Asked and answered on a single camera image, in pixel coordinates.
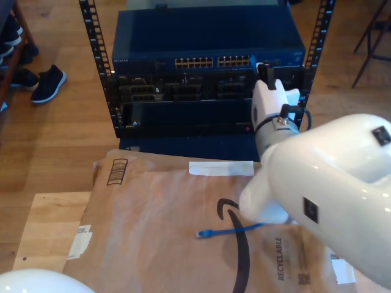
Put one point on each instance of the pale grey board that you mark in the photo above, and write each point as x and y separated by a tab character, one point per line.
198	3

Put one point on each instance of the black rack server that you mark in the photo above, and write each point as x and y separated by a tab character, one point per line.
183	91

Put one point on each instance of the dark shoe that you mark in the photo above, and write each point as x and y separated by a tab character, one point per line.
30	53

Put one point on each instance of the blue network switch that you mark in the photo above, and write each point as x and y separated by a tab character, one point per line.
207	33

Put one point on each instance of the black rack frame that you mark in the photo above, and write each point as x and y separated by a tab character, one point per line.
97	45

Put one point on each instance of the brown paper mailer envelope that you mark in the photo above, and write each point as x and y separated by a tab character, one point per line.
146	232

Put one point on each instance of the dark sneaker white sole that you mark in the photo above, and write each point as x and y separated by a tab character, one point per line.
12	30
24	80
49	85

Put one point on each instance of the dark metal chair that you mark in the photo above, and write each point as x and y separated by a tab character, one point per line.
369	42

